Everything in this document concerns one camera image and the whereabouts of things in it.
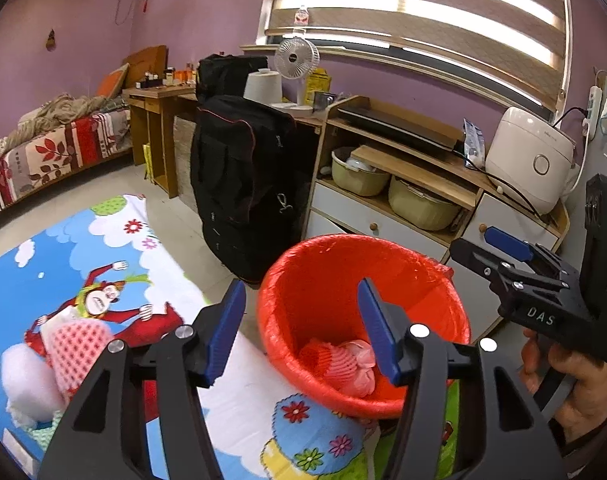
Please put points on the person's right forearm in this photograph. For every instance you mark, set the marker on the person's right forearm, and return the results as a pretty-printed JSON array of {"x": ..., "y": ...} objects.
[{"x": 598, "y": 452}]

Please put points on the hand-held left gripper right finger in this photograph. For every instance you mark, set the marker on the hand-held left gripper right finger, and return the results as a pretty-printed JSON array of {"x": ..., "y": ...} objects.
[{"x": 378, "y": 340}]

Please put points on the wooden headboard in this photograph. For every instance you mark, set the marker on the wooden headboard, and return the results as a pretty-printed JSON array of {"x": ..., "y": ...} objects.
[{"x": 151, "y": 62}]

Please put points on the small white cardboard box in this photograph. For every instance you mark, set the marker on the small white cardboard box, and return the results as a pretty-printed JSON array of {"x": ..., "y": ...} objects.
[{"x": 20, "y": 450}]

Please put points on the blue cartoon printed tablecloth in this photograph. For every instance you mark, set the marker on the blue cartoon printed tablecloth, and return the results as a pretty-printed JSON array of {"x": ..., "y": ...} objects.
[{"x": 108, "y": 260}]

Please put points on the yellow carton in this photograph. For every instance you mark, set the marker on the yellow carton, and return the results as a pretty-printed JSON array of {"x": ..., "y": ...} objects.
[{"x": 316, "y": 82}]

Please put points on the beige lidded pot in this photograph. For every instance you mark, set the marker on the beige lidded pot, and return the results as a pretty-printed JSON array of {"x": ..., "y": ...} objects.
[
  {"x": 358, "y": 180},
  {"x": 423, "y": 207}
]

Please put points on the yellow bag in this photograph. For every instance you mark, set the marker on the yellow bag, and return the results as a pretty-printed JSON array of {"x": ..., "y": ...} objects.
[{"x": 148, "y": 160}]

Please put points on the white foam block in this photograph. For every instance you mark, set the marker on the white foam block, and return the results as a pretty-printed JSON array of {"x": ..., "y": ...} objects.
[{"x": 28, "y": 380}]

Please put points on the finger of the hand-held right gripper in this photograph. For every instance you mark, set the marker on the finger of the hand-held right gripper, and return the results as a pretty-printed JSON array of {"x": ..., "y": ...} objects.
[
  {"x": 476, "y": 257},
  {"x": 508, "y": 244}
]

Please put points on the wooden desk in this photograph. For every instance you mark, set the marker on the wooden desk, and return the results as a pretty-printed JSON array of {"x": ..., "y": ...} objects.
[{"x": 158, "y": 110}]

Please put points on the black flat electric griddle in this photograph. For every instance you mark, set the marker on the black flat electric griddle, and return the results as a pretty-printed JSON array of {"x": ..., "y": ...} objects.
[{"x": 398, "y": 125}]

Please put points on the bed with red floral cover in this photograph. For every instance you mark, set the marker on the bed with red floral cover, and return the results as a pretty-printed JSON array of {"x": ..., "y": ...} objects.
[{"x": 43, "y": 160}]

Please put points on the black duffel bag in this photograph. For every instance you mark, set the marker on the black duffel bag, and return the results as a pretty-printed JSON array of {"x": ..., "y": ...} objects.
[{"x": 228, "y": 75}]

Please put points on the white power strip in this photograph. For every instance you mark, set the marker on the white power strip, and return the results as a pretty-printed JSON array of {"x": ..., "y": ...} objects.
[{"x": 593, "y": 110}]

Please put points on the beige woven panel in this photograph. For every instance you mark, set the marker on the beige woven panel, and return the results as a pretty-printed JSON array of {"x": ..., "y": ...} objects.
[{"x": 186, "y": 155}]

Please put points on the beige crumpled blanket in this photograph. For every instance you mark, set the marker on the beige crumpled blanket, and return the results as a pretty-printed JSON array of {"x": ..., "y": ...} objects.
[{"x": 58, "y": 110}]

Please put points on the white cylindrical container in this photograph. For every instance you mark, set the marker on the white cylindrical container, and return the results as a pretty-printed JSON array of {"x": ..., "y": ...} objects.
[{"x": 263, "y": 87}]

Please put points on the orange pillow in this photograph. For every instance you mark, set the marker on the orange pillow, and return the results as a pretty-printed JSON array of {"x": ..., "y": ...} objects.
[{"x": 112, "y": 80}]

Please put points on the blue and white plastic packet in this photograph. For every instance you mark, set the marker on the blue and white plastic packet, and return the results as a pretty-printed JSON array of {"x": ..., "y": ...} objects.
[{"x": 474, "y": 142}]

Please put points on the gourd wall ornament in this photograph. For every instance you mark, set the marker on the gourd wall ornament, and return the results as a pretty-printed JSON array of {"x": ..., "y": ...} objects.
[{"x": 49, "y": 40}]

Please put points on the wooden board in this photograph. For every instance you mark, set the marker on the wooden board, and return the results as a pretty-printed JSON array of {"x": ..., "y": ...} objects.
[{"x": 418, "y": 167}]

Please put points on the striped window blind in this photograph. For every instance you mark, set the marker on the striped window blind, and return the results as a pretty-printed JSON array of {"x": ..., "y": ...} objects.
[{"x": 408, "y": 10}]

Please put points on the row of small bottles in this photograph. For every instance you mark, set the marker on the row of small bottles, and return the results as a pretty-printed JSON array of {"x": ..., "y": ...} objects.
[{"x": 173, "y": 76}]

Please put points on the large black bag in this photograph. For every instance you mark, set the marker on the large black bag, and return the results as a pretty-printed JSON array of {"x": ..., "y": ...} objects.
[{"x": 243, "y": 170}]

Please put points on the white rice cooker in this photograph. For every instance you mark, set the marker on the white rice cooker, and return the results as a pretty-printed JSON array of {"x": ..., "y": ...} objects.
[{"x": 528, "y": 160}]

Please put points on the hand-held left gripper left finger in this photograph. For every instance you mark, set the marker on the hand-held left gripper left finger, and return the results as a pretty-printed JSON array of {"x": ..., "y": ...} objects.
[{"x": 223, "y": 335}]

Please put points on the pink foam fruit net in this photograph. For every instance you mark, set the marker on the pink foam fruit net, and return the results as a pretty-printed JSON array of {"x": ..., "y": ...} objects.
[
  {"x": 351, "y": 365},
  {"x": 78, "y": 345}
]

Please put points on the person's right hand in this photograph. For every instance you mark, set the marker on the person's right hand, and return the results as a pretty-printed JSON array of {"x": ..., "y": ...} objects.
[{"x": 588, "y": 390}]

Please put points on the small dark box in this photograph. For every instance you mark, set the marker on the small dark box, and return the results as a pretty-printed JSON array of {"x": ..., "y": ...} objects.
[{"x": 326, "y": 101}]

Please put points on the wooden cabinet with white drawers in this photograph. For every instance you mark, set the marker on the wooden cabinet with white drawers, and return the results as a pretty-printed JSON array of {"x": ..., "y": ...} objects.
[{"x": 408, "y": 225}]

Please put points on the red lined plastic bin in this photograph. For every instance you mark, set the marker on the red lined plastic bin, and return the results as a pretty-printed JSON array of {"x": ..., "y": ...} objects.
[{"x": 308, "y": 285}]

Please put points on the white desk fan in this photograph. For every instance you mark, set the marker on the white desk fan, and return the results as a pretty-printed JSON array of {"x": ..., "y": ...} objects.
[{"x": 297, "y": 57}]

